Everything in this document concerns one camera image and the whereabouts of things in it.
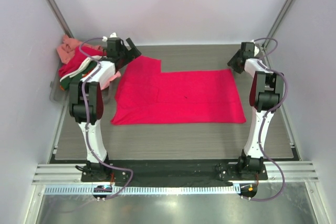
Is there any aluminium frame post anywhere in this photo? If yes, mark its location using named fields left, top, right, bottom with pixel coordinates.
left=46, top=0, right=73, bottom=38
left=267, top=0, right=295, bottom=38

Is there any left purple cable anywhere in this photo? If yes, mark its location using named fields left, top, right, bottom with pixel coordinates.
left=78, top=37, right=134, bottom=200

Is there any salmon pink t shirt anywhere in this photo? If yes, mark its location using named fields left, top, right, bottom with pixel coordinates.
left=56, top=35, right=106, bottom=65

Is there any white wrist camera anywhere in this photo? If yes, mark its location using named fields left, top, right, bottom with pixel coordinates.
left=102, top=33, right=118, bottom=42
left=251, top=40, right=260, bottom=57

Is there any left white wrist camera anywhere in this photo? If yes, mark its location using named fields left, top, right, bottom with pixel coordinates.
left=102, top=33, right=118, bottom=42

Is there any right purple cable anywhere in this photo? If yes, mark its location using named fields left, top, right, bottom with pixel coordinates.
left=248, top=37, right=291, bottom=201

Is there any crimson t shirt in tray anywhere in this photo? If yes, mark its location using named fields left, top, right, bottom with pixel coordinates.
left=57, top=46, right=105, bottom=79

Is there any green white t shirt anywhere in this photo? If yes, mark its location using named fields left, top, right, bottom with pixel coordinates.
left=58, top=54, right=102, bottom=91

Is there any light pink t shirt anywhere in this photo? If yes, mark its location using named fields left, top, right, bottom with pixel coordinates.
left=101, top=71, right=121, bottom=90

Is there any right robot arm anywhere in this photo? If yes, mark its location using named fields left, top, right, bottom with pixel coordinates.
left=227, top=41, right=286, bottom=179

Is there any purple cable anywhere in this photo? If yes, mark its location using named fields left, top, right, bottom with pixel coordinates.
left=248, top=37, right=291, bottom=201
left=78, top=37, right=134, bottom=200

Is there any right aluminium table rail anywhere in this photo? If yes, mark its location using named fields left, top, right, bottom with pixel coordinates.
left=260, top=39, right=302, bottom=161

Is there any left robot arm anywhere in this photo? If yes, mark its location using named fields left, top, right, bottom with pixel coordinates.
left=69, top=33, right=141, bottom=180

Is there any grey plastic tray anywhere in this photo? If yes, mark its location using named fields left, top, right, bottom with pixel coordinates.
left=49, top=74, right=112, bottom=105

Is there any magenta t shirt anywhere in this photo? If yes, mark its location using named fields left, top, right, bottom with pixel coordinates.
left=111, top=56, right=246, bottom=125

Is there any right aluminium frame post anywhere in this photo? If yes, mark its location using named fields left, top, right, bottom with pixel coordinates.
left=267, top=0, right=295, bottom=38

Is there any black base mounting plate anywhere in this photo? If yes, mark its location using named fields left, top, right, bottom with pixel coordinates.
left=76, top=159, right=268, bottom=187

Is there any left aluminium frame post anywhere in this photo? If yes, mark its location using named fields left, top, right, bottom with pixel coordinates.
left=46, top=0, right=73, bottom=38

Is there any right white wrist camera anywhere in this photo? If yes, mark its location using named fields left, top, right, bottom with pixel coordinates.
left=251, top=40, right=260, bottom=57

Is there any white slotted cable duct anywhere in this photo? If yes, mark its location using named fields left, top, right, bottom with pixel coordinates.
left=44, top=184, right=240, bottom=196

